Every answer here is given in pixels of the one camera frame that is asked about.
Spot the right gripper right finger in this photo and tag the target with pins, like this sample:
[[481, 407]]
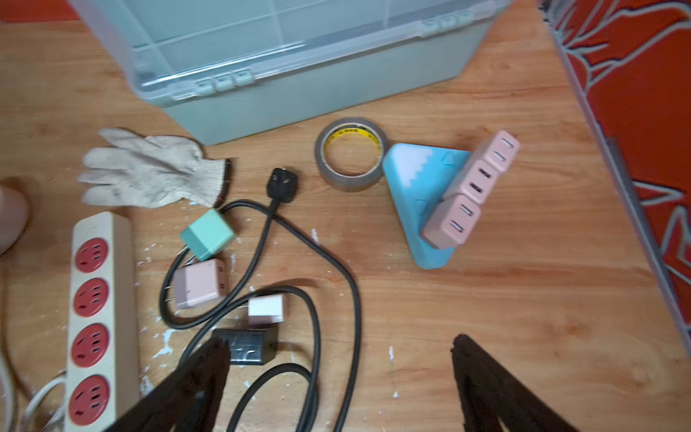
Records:
[[492, 399]]

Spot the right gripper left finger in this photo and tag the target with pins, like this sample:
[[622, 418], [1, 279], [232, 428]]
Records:
[[188, 399]]

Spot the black charger plug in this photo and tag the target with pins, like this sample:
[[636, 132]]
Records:
[[250, 346]]

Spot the white power strip red sockets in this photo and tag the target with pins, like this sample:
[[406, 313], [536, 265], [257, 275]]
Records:
[[103, 338]]

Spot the pink charger plug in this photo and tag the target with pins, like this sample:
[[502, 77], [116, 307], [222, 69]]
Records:
[[196, 284]]

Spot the small white charger plug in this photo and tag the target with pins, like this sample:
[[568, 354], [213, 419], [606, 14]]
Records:
[[265, 310]]

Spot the green charger plug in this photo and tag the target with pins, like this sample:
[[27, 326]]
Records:
[[208, 235]]

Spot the round pink socket hub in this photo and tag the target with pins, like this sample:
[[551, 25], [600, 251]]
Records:
[[15, 211]]

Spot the blue triangular power strip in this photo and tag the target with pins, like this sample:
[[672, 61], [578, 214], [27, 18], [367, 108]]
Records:
[[417, 176]]

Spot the white work glove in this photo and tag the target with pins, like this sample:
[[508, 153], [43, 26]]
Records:
[[152, 172]]

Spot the roll of brown tape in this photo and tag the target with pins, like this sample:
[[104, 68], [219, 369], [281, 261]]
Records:
[[349, 154]]

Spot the translucent grey storage box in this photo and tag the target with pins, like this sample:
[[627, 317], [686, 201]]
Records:
[[224, 70]]

